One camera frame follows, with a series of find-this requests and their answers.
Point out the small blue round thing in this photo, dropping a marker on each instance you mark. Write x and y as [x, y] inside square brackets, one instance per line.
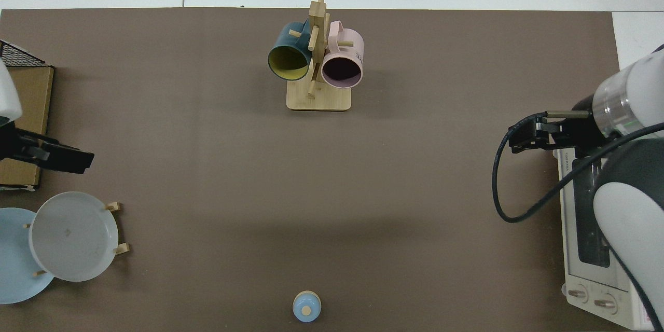
[306, 306]

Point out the pale toaster oven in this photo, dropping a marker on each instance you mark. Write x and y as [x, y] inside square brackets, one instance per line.
[583, 270]

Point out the wooden cup stand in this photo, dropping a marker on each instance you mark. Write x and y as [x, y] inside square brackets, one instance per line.
[319, 98]

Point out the light blue plate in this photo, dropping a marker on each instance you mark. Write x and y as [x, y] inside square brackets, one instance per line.
[15, 270]

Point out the dark teal cup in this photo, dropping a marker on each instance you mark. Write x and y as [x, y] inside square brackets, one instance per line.
[288, 44]

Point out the grey plate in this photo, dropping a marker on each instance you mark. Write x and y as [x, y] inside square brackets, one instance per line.
[72, 236]

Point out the wooden plate rack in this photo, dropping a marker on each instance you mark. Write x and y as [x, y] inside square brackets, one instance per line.
[113, 206]

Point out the pink cup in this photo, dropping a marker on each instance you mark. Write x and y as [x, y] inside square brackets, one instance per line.
[345, 46]

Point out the brown table cloth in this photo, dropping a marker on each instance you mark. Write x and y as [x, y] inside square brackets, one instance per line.
[207, 140]

